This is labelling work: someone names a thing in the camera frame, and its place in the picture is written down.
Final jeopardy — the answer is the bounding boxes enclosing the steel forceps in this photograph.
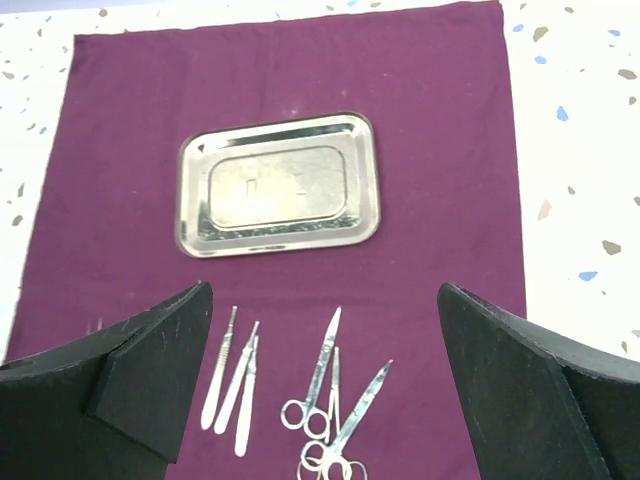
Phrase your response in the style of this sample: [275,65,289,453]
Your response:
[297,345,369,480]

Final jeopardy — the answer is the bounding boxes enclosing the steel scissors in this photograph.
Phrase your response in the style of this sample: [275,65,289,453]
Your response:
[280,306,342,440]

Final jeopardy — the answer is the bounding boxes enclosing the purple surgical cloth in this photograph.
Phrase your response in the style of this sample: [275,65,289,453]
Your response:
[8,2,526,479]

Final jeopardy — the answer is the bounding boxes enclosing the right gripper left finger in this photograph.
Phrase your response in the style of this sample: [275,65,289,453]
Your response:
[1,282,213,480]

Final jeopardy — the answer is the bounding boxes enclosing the steel needle holder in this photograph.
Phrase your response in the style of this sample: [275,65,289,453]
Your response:
[298,359,394,480]

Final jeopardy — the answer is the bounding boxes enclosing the steel instrument tray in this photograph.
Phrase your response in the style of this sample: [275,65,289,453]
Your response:
[175,112,381,258]

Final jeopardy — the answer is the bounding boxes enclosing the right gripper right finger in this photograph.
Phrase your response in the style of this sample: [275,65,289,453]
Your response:
[437,283,639,479]

